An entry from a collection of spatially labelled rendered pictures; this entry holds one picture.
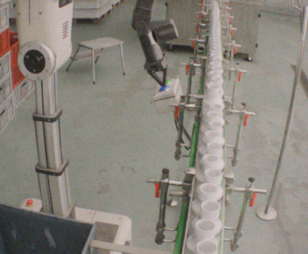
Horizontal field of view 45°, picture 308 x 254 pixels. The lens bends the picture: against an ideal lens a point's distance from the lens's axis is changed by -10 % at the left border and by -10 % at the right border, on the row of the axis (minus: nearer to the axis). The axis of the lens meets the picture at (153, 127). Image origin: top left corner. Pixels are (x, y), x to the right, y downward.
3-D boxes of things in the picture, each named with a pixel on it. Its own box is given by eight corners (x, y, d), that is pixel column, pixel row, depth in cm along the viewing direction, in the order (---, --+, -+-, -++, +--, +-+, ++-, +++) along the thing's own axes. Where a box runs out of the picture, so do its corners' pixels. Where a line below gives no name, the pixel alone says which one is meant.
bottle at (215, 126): (218, 171, 114) (226, 120, 106) (218, 183, 109) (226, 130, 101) (198, 169, 115) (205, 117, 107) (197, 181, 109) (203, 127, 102)
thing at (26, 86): (14, 110, 372) (12, 90, 362) (-18, 108, 374) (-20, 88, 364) (36, 88, 426) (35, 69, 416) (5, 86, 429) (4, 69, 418)
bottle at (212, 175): (217, 236, 89) (230, 179, 81) (193, 238, 88) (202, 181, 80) (212, 220, 94) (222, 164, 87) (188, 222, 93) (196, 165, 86)
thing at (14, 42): (12, 69, 352) (10, 47, 342) (-22, 68, 355) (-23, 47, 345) (34, 50, 406) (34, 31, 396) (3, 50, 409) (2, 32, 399)
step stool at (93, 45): (95, 63, 507) (95, 32, 488) (126, 75, 469) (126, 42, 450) (65, 71, 477) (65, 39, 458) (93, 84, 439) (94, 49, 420)
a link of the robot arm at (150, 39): (137, 29, 132) (135, 32, 127) (157, 24, 131) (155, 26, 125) (144, 47, 135) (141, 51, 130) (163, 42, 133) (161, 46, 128)
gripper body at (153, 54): (167, 57, 138) (161, 38, 135) (163, 67, 129) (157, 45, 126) (150, 62, 139) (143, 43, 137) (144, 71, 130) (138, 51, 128)
